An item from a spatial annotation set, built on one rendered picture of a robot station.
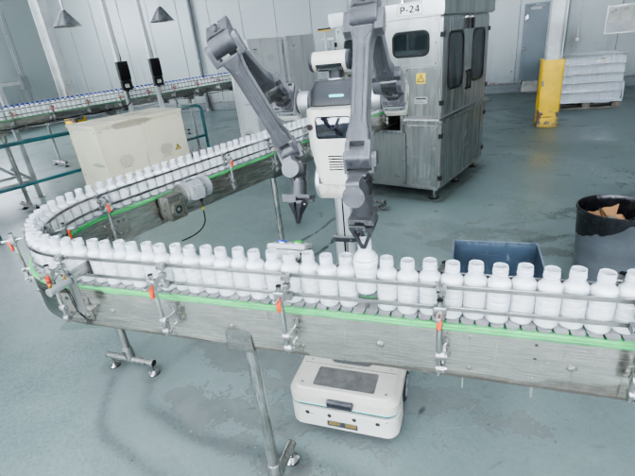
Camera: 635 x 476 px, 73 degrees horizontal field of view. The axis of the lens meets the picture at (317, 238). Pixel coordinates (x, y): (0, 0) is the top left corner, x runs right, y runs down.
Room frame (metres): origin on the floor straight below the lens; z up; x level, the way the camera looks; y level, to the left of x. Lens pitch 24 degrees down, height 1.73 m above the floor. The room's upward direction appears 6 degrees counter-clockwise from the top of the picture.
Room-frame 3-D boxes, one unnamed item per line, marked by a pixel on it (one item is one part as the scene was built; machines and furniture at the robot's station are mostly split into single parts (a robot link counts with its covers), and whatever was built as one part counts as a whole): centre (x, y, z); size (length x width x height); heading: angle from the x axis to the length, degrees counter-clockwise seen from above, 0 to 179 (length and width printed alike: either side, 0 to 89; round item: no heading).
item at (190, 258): (1.29, 0.43, 1.08); 0.06 x 0.06 x 0.17
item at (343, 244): (1.78, -0.14, 0.74); 0.11 x 0.11 x 0.40; 69
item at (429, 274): (1.03, -0.30, 1.08); 0.06 x 0.06 x 0.17
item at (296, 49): (8.22, 0.11, 0.96); 0.82 x 0.50 x 1.91; 141
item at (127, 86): (6.88, 2.60, 1.55); 0.17 x 0.15 x 0.42; 141
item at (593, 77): (9.20, -5.82, 0.50); 1.24 x 1.03 x 1.00; 72
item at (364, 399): (1.77, -0.13, 0.24); 0.68 x 0.53 x 0.41; 159
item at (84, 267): (1.39, 0.90, 0.96); 0.23 x 0.10 x 0.27; 159
